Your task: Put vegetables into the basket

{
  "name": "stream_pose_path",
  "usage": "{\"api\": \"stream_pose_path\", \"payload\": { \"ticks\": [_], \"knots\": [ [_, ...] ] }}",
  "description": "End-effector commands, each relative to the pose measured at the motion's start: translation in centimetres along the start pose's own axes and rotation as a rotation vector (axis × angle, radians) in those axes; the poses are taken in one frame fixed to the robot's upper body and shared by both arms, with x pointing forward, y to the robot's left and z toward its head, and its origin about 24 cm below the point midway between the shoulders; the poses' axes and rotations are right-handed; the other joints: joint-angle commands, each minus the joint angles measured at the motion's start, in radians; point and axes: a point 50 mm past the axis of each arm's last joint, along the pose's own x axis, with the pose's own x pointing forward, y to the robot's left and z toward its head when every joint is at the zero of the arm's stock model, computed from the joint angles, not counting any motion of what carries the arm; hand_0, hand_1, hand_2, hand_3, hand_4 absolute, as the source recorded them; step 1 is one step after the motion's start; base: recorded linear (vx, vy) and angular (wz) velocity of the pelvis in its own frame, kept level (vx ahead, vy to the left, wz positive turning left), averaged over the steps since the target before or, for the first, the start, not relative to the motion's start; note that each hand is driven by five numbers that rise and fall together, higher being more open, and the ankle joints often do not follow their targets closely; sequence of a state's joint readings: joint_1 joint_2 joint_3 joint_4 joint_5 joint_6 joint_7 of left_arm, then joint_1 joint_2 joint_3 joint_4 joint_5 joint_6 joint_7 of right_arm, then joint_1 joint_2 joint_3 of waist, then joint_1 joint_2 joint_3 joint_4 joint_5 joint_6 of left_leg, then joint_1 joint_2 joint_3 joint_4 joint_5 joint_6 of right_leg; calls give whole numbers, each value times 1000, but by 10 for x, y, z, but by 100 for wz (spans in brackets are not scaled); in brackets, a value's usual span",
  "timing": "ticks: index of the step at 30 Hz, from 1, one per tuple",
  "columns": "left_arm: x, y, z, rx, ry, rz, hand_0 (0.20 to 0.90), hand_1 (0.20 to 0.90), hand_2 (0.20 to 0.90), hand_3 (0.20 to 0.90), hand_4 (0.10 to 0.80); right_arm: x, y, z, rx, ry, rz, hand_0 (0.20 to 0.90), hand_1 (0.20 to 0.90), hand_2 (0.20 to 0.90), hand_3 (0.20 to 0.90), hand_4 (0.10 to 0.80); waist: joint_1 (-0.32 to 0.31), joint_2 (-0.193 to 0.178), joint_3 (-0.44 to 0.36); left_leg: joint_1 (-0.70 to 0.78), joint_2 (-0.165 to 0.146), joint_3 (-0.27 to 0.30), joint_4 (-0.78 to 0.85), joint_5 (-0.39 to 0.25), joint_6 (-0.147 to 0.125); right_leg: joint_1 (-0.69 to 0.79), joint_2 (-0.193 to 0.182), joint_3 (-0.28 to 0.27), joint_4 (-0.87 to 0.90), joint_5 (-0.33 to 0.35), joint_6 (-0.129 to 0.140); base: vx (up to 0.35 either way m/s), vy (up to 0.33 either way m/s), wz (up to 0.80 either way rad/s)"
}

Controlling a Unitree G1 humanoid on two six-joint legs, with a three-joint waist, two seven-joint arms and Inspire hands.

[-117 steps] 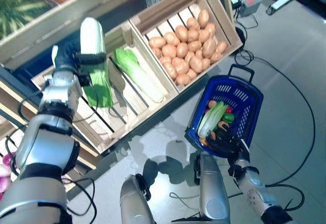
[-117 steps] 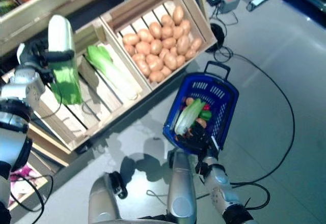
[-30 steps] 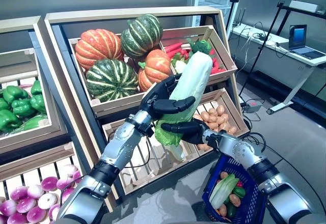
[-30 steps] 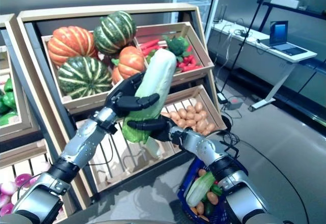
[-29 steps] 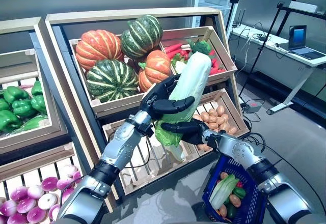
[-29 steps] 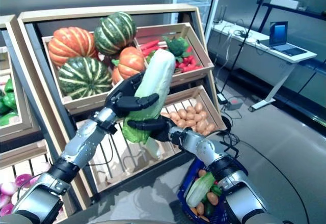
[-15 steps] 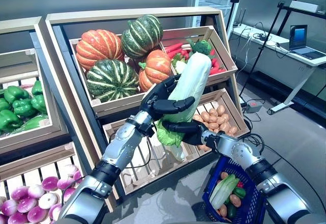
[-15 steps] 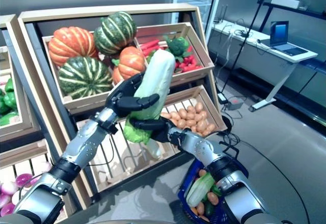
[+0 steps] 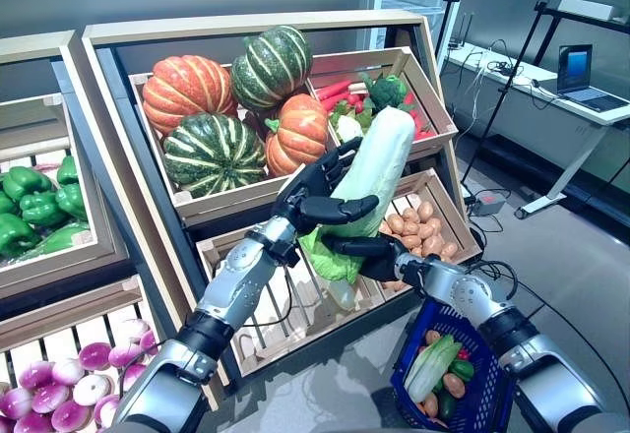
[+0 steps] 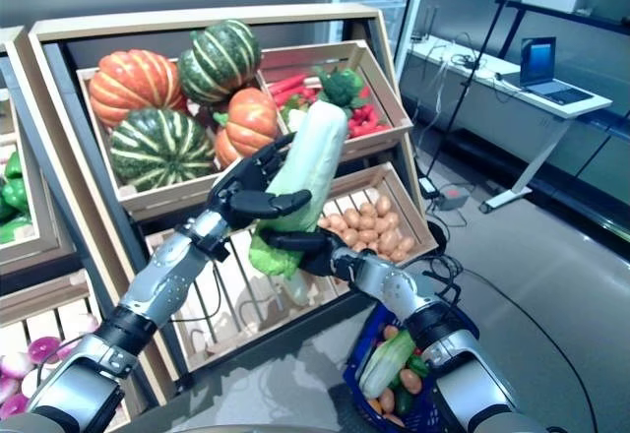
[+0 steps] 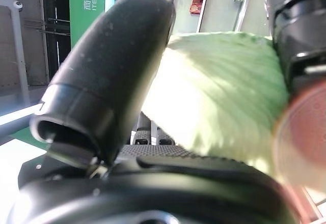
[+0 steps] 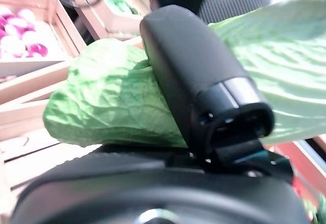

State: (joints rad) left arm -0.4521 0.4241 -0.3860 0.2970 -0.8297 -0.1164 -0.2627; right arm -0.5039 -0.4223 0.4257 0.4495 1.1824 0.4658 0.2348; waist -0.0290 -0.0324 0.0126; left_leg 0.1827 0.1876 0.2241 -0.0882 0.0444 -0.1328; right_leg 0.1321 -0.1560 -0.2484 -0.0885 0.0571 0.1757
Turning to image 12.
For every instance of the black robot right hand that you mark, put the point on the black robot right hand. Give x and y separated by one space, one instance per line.
198 63

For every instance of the napa cabbage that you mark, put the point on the napa cabbage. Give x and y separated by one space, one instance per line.
107 99

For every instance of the wooden green vegetable crate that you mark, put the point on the wooden green vegetable crate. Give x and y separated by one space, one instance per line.
84 10

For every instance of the purple white onion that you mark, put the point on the purple white onion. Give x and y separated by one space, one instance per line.
38 49
12 47
26 14

